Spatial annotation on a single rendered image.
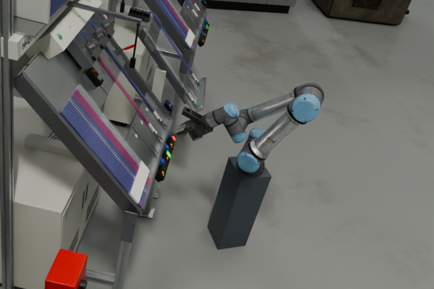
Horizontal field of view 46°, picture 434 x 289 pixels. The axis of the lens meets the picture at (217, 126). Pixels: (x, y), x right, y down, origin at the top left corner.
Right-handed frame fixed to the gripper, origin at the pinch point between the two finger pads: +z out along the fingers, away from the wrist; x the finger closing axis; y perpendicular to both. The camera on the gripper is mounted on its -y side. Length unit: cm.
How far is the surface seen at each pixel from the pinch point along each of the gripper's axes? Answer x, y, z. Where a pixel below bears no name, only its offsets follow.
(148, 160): -29.7, -6.9, 1.8
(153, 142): -16.8, -8.0, 1.8
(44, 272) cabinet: -60, 8, 63
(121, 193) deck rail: -60, -15, 1
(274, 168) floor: 84, 101, -4
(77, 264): -95, -17, 7
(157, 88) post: 34.1, -11.5, 9.7
